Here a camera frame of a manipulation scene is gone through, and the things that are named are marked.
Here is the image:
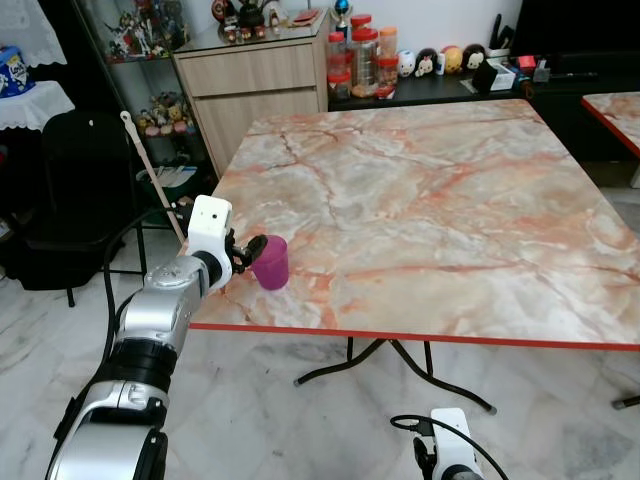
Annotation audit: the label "pink plastic cup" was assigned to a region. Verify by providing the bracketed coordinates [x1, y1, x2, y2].
[251, 236, 291, 292]

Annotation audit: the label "black metal table legs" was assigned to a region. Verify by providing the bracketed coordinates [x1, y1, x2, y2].
[294, 338, 497, 415]

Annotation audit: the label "wooden stick with white tip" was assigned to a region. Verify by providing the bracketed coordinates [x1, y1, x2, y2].
[119, 110, 191, 247]

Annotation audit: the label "light wooden drawer cabinet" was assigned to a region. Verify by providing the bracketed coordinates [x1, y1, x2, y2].
[171, 10, 332, 177]

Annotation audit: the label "small plush dolls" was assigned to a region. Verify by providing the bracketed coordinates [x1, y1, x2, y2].
[138, 91, 198, 138]

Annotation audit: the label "black chair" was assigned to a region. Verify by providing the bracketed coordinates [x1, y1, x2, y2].
[0, 108, 146, 309]

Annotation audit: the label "slim red-lidded plastic jar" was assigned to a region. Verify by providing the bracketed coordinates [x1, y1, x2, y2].
[325, 31, 352, 100]

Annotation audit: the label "large red-lidded plastic jar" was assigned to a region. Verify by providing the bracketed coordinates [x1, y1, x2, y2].
[350, 27, 382, 99]

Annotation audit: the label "small red-lidded plastic jar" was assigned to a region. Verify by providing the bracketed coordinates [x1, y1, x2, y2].
[377, 57, 400, 100]

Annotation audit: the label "glass display shelf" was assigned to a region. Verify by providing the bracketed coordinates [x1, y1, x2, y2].
[72, 0, 219, 201]

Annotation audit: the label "dark teapot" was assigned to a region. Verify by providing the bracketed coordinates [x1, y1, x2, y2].
[231, 0, 268, 32]

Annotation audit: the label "red flat tray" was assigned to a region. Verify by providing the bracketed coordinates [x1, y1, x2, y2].
[287, 8, 322, 29]

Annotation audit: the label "orange-filled plastic jar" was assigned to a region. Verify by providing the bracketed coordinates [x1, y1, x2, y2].
[377, 26, 400, 60]

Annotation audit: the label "toy robot figures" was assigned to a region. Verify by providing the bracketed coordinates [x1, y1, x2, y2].
[104, 4, 189, 59]

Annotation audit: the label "small trophy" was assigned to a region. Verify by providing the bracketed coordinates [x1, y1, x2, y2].
[332, 0, 354, 32]

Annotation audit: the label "black-eared plush toy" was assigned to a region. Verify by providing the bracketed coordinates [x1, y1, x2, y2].
[415, 47, 444, 80]

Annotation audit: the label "white lace tablecloth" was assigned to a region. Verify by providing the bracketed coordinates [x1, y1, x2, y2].
[0, 79, 77, 132]

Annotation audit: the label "yellow plush toy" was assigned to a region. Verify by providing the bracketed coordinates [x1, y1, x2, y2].
[442, 45, 465, 76]

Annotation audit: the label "black box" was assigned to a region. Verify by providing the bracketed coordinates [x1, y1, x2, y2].
[471, 59, 507, 95]

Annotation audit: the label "blue printed package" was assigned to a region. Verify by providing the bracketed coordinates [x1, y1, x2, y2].
[0, 44, 37, 97]

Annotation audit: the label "dark brown plush toy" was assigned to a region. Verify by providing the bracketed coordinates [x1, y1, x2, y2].
[462, 43, 490, 73]

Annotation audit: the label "white lace curtain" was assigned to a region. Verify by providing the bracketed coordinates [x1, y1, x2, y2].
[0, 0, 68, 68]

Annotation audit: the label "black television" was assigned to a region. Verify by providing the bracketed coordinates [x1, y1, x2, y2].
[508, 0, 640, 73]

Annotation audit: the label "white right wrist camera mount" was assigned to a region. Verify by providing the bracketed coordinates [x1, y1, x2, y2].
[429, 407, 471, 469]

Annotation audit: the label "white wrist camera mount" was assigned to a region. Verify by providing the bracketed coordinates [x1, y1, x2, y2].
[429, 407, 471, 469]
[186, 196, 234, 264]

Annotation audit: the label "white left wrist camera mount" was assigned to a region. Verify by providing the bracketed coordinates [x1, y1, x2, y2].
[186, 196, 234, 264]

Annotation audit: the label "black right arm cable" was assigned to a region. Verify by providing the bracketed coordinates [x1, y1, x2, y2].
[389, 413, 512, 480]

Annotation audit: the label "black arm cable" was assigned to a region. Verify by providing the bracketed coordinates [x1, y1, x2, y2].
[389, 413, 512, 480]
[100, 204, 193, 346]

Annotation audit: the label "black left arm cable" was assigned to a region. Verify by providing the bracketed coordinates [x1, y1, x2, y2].
[100, 204, 193, 346]

